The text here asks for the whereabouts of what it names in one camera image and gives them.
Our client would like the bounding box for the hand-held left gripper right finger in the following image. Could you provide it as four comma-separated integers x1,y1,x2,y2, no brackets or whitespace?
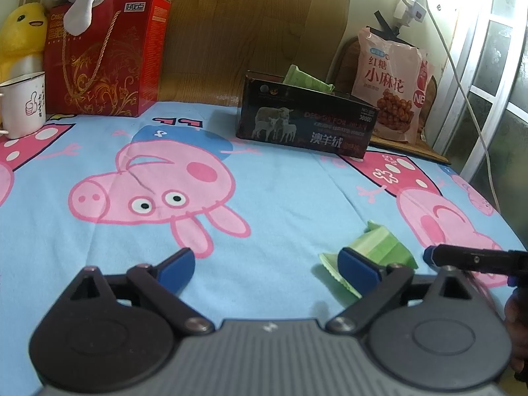
326,247,473,335

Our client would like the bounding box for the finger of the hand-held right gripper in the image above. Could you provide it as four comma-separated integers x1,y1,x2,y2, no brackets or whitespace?
423,243,528,286

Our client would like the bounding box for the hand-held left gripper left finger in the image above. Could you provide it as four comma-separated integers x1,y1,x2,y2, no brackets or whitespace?
68,247,215,335

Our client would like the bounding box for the ribbed light green snack packet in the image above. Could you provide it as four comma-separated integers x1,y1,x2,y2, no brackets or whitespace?
318,219,418,300

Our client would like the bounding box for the black cardboard box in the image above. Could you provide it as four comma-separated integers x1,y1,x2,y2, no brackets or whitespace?
236,72,374,160

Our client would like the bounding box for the matte light green snack packet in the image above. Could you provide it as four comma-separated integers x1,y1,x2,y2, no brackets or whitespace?
284,65,336,94

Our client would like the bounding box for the printed blanket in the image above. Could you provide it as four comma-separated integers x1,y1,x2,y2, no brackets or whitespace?
0,101,528,388

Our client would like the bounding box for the pink snack bag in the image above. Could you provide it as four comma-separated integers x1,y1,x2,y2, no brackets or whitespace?
351,27,434,145

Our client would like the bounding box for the red gift box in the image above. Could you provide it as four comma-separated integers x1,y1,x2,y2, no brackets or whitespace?
43,0,172,117

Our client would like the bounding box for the white enamel mug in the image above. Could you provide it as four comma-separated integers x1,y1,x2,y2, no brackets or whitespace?
0,71,47,140

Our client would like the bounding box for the yellow duck plush toy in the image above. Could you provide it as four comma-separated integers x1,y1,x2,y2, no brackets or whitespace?
0,2,49,85

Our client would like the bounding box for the white cable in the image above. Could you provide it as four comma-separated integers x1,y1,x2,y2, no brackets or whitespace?
423,2,503,213

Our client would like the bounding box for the white window frame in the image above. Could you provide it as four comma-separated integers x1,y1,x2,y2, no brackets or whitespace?
431,0,528,215

